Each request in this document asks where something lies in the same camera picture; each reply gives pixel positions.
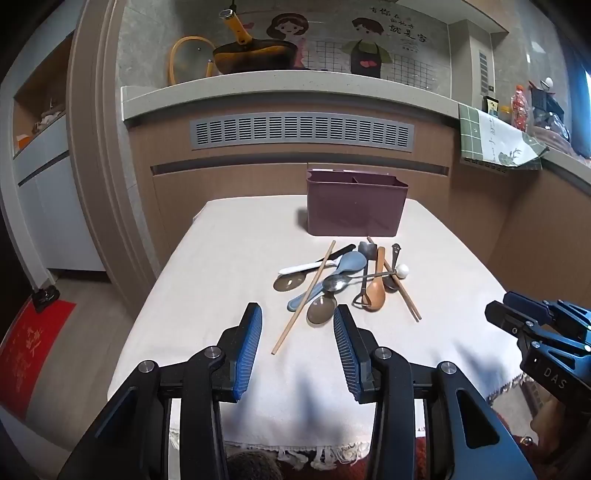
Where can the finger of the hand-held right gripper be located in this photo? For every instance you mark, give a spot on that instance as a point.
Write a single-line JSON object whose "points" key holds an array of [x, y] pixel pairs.
{"points": [[524, 304], [505, 319]]}

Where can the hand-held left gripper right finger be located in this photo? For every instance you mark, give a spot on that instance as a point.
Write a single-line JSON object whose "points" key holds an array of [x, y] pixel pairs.
{"points": [[346, 350]]}

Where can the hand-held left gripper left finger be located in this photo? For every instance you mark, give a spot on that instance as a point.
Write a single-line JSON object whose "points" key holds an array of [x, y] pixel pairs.
{"points": [[247, 350]]}

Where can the wooden spoon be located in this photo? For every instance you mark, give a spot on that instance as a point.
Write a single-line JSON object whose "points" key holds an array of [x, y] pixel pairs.
{"points": [[375, 295]]}

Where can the light wooden chopstick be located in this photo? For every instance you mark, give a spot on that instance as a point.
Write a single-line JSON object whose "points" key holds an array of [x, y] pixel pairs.
{"points": [[304, 297]]}

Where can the blue plastic rice spoon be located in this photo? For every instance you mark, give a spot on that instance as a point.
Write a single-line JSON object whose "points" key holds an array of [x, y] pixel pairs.
{"points": [[348, 264]]}

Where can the white ball-ended utensil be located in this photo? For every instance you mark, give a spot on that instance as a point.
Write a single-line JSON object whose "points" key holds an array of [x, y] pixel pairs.
{"points": [[403, 272]]}

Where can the dark shovel-shaped spoon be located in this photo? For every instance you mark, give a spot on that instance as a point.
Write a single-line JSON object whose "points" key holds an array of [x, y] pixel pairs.
{"points": [[367, 249]]}

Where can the purple plastic utensil holder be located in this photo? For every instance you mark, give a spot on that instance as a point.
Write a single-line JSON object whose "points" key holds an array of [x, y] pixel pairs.
{"points": [[355, 207]]}

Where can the clear brown plastic spoon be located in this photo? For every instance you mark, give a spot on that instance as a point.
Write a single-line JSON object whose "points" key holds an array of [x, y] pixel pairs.
{"points": [[322, 311]]}

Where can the shiny metal spoon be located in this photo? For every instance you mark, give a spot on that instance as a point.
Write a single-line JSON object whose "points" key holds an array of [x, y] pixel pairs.
{"points": [[336, 283]]}

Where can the brown wooden chopstick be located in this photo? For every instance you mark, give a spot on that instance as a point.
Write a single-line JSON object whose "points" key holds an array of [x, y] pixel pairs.
{"points": [[406, 300]]}

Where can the white tablecloth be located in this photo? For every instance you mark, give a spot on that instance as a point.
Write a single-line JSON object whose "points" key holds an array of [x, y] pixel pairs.
{"points": [[231, 258]]}

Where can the metal smiley-face spoon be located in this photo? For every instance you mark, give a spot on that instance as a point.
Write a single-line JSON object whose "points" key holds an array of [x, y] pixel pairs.
{"points": [[396, 250]]}

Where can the wooden cabinet front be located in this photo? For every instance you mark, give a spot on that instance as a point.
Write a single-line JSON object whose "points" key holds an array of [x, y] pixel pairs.
{"points": [[231, 175]]}

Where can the green checked cloth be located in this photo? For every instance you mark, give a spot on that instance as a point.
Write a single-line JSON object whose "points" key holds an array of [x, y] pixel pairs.
{"points": [[471, 134]]}

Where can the dark bag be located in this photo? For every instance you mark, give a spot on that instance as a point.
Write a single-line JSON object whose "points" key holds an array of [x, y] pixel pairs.
{"points": [[549, 110]]}

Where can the dark bottle with yellow label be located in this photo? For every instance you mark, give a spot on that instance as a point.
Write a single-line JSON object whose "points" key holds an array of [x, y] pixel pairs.
{"points": [[490, 106]]}

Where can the dark shoes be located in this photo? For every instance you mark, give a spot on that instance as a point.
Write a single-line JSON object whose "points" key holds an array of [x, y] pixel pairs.
{"points": [[46, 295]]}

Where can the red floor mat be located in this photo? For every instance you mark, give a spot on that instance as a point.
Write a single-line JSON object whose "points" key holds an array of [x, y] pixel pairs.
{"points": [[27, 350]]}

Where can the grey vent grille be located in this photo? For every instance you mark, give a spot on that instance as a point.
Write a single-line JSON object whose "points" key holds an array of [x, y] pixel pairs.
{"points": [[300, 131]]}

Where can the white cabinet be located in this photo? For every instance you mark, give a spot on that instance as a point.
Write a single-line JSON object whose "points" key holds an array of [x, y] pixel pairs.
{"points": [[60, 207]]}

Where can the stone kitchen counter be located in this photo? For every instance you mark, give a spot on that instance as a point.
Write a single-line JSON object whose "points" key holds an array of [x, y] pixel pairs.
{"points": [[277, 94]]}

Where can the glass lid with orange rim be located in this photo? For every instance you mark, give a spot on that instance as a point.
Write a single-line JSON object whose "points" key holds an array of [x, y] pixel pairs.
{"points": [[194, 60]]}

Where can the beige vented wall box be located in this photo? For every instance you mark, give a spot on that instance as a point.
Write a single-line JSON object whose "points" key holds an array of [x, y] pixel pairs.
{"points": [[480, 69]]}

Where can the cartoon wall poster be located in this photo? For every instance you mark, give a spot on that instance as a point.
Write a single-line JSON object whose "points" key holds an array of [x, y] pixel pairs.
{"points": [[369, 50]]}

